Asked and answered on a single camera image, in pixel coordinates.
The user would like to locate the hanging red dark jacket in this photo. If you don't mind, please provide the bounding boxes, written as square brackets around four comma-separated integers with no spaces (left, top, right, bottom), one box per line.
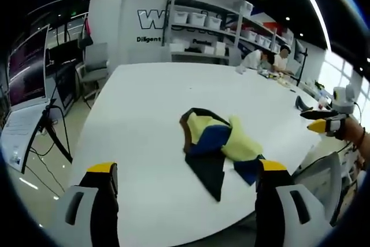
[77,17,94,49]

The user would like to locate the black desk monitor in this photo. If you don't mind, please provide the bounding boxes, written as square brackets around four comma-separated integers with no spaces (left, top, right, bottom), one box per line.
[45,41,79,67]

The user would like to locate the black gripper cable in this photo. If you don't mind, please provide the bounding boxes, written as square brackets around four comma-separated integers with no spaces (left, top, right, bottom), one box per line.
[353,101,363,125]

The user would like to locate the grey office chair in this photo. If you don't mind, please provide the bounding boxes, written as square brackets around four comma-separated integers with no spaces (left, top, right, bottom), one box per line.
[75,42,110,102]

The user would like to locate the small black object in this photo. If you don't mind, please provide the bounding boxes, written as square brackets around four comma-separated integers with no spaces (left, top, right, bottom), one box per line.
[294,95,314,112]

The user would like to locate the row of white storage bins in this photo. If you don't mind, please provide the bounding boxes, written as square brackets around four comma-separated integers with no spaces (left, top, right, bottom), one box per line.
[169,0,293,56]

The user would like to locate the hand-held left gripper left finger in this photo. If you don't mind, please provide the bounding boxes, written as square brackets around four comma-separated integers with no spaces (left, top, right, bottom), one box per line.
[53,160,120,247]

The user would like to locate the yellow blue black garment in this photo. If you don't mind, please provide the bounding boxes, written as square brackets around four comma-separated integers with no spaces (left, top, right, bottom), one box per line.
[179,107,287,203]

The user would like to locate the open white laptop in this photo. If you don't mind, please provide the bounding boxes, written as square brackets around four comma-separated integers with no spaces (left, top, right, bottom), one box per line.
[0,23,51,172]

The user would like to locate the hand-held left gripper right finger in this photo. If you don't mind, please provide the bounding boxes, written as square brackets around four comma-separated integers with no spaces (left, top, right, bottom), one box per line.
[254,158,334,247]

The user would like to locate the grey metal shelf rack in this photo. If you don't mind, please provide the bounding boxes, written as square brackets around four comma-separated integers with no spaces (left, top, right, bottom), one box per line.
[161,0,294,66]

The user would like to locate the white office chair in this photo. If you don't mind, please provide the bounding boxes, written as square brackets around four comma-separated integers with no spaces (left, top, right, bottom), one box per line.
[290,150,351,227]

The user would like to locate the black tripod stand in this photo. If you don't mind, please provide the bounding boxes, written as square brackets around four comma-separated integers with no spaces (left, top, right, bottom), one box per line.
[20,98,73,175]

